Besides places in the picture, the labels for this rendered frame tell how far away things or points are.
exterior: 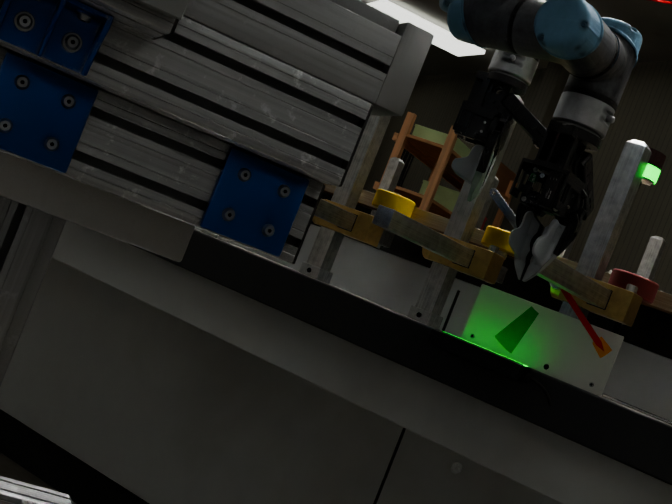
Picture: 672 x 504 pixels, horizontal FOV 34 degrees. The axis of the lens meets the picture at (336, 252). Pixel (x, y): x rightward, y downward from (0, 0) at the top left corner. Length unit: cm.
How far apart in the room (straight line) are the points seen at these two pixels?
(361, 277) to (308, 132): 117
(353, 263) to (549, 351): 60
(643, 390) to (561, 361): 24
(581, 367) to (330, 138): 80
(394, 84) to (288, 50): 12
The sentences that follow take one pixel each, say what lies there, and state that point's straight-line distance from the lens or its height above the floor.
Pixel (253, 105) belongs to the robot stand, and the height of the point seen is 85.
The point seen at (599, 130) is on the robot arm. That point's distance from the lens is 148.
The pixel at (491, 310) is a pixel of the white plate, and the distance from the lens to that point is 183.
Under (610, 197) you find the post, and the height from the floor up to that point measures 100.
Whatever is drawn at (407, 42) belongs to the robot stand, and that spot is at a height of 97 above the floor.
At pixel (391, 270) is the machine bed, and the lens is 219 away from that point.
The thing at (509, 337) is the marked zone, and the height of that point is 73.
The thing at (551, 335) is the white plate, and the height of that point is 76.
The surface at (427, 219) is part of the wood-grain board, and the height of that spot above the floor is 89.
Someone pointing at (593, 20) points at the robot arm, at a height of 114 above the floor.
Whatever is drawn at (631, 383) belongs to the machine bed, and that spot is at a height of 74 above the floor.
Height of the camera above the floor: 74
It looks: 1 degrees up
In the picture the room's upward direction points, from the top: 22 degrees clockwise
